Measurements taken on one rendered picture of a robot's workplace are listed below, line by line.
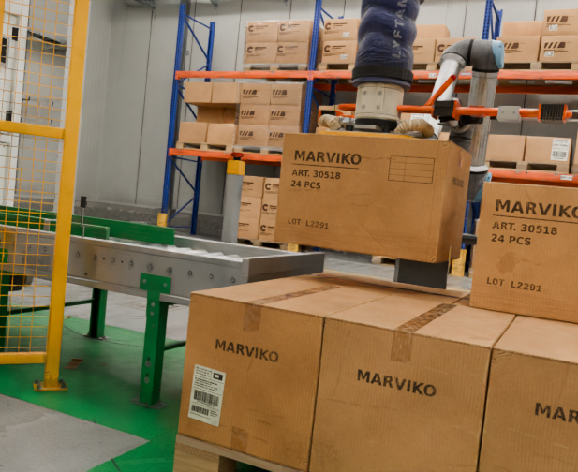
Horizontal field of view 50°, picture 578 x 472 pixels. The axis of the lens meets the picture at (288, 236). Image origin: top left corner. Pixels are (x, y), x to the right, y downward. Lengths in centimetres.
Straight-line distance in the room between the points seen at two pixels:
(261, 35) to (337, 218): 904
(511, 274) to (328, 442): 80
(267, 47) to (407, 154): 895
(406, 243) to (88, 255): 125
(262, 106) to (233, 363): 923
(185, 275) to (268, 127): 845
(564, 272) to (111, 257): 161
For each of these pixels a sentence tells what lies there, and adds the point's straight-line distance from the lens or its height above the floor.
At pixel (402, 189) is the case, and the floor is 90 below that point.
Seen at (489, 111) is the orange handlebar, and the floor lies 119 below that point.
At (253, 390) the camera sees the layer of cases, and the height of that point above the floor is 32.
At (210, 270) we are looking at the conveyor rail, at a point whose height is 55.
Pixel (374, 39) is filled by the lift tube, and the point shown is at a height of 142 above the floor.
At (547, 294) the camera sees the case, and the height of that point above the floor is 62.
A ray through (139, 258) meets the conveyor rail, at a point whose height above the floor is 55.
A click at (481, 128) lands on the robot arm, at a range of 298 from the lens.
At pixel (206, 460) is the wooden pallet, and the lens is 180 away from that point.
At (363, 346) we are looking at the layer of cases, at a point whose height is 49.
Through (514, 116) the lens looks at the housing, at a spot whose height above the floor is 118.
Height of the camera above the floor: 81
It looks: 3 degrees down
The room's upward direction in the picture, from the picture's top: 6 degrees clockwise
